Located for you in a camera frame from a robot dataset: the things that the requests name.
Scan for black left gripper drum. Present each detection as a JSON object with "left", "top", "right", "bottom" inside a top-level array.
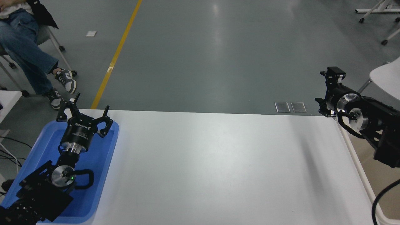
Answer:
[{"left": 60, "top": 114, "right": 99, "bottom": 148}]

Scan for white rolling frame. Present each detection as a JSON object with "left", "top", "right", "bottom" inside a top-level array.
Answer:
[{"left": 356, "top": 0, "right": 400, "bottom": 46}]

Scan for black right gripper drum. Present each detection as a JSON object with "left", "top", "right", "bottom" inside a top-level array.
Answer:
[{"left": 325, "top": 84, "right": 351, "bottom": 114}]

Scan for grey chair with casters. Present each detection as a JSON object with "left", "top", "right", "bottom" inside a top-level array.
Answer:
[{"left": 0, "top": 25, "right": 78, "bottom": 98}]

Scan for person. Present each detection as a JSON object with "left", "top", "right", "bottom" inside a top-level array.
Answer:
[{"left": 0, "top": 0, "right": 77, "bottom": 110}]

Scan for small white table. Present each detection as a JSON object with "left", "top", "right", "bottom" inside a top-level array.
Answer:
[{"left": 0, "top": 91, "right": 22, "bottom": 123}]

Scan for white chair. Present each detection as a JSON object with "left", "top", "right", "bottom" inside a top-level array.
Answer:
[{"left": 357, "top": 57, "right": 400, "bottom": 101}]

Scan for black floor cables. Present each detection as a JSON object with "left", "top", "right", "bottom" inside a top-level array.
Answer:
[{"left": 0, "top": 136, "right": 32, "bottom": 173}]

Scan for black jacket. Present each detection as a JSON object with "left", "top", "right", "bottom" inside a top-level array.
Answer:
[{"left": 27, "top": 0, "right": 59, "bottom": 30}]

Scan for blue plastic tray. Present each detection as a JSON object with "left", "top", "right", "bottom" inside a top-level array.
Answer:
[{"left": 0, "top": 121, "right": 120, "bottom": 225}]

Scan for large pale bin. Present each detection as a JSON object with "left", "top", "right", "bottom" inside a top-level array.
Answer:
[{"left": 336, "top": 117, "right": 400, "bottom": 225}]

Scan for small black object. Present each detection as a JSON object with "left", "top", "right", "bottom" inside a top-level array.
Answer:
[{"left": 0, "top": 179, "right": 15, "bottom": 193}]

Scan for thick black cable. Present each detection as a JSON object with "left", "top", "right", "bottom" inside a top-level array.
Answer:
[{"left": 371, "top": 179, "right": 400, "bottom": 225}]

